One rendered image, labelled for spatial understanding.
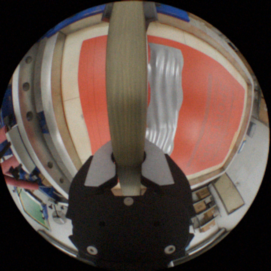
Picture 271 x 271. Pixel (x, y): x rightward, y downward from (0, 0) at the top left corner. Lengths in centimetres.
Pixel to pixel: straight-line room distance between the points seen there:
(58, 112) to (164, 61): 23
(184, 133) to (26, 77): 40
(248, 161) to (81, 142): 393
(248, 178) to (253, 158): 68
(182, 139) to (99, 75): 23
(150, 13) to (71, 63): 17
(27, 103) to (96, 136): 19
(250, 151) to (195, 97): 362
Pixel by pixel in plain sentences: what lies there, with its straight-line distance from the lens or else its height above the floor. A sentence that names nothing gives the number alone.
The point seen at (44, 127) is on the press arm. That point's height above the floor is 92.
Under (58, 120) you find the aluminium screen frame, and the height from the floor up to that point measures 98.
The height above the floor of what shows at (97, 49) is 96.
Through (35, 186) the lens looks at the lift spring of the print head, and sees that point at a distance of 69.
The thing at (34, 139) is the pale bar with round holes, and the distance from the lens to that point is 25.
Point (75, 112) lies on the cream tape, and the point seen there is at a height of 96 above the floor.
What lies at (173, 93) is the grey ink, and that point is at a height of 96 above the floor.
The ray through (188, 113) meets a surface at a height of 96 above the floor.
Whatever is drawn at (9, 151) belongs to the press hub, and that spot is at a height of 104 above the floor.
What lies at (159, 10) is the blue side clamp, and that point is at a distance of 23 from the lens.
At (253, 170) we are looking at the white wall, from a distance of 386.
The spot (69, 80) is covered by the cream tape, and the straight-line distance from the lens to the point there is 21.
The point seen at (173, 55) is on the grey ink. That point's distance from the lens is 20.
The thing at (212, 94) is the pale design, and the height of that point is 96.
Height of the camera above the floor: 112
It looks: 62 degrees down
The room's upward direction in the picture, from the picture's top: 175 degrees clockwise
